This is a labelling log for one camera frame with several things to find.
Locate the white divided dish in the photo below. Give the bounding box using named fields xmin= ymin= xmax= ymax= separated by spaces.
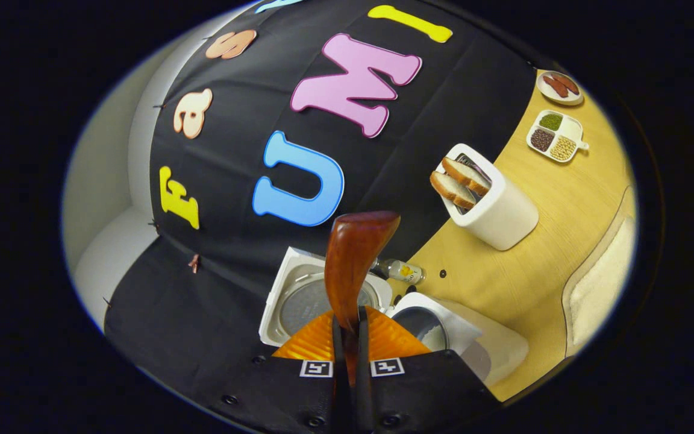
xmin=526 ymin=110 xmax=589 ymax=164

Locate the white rice cooker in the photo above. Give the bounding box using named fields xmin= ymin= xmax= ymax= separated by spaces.
xmin=258 ymin=246 xmax=530 ymax=388

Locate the row of black cloth clips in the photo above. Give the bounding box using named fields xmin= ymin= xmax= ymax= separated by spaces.
xmin=101 ymin=33 xmax=215 ymax=305

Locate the white toaster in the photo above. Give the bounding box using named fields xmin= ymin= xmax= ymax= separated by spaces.
xmin=434 ymin=143 xmax=539 ymax=251

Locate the small clear glass bottle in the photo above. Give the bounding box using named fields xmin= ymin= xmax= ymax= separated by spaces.
xmin=371 ymin=258 xmax=426 ymax=285

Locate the toast bread slice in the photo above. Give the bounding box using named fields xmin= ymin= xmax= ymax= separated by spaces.
xmin=442 ymin=157 xmax=492 ymax=197
xmin=430 ymin=171 xmax=478 ymax=210

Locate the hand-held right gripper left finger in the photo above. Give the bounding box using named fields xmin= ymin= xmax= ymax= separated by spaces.
xmin=205 ymin=307 xmax=352 ymax=434

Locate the clear plastic rice box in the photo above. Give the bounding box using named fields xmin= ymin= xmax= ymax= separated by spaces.
xmin=562 ymin=186 xmax=637 ymax=357

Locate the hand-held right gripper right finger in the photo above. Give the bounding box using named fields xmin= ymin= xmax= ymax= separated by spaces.
xmin=354 ymin=304 xmax=504 ymax=434

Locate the small white round plate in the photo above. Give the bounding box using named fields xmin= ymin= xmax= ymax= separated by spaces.
xmin=536 ymin=71 xmax=584 ymax=107

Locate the black backdrop cloth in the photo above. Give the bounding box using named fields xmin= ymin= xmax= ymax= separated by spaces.
xmin=103 ymin=0 xmax=537 ymax=423

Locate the yellow soybeans heap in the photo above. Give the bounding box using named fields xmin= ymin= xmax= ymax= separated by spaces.
xmin=549 ymin=136 xmax=577 ymax=161

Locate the brown wooden spoon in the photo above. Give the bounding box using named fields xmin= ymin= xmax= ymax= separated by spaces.
xmin=324 ymin=211 xmax=401 ymax=386

